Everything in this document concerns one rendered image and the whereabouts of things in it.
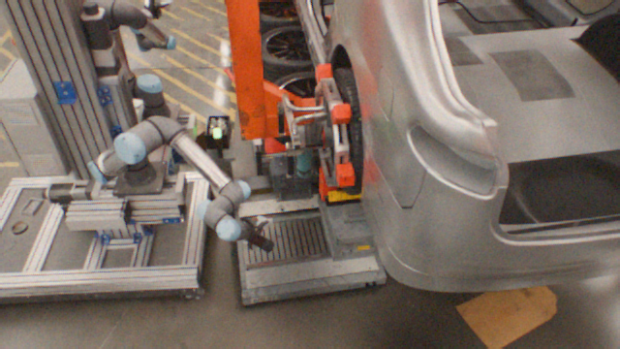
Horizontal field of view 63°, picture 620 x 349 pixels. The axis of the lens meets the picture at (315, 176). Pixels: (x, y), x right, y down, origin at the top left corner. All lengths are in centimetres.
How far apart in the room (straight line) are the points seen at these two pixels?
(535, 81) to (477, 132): 145
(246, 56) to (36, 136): 109
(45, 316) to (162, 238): 74
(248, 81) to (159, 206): 85
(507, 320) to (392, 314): 63
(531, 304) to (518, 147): 99
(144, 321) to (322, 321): 97
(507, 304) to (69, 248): 251
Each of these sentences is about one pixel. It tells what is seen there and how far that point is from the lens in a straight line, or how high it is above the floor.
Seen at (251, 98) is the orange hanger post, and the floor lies 83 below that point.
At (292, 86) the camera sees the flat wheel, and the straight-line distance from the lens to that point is 368.
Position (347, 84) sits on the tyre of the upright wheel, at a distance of 243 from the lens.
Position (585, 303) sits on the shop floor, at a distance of 336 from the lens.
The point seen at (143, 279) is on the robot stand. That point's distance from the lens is 291.
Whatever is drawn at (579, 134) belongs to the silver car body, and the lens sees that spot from 285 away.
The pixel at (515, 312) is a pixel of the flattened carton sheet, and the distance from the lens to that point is 314.
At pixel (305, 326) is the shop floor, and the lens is 289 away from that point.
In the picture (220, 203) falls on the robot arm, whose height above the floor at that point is 113.
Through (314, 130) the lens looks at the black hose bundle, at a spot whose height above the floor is 103.
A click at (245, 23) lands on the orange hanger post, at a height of 128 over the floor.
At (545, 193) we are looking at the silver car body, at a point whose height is 86.
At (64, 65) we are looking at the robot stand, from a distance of 244.
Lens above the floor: 249
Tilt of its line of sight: 43 degrees down
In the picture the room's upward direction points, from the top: 1 degrees clockwise
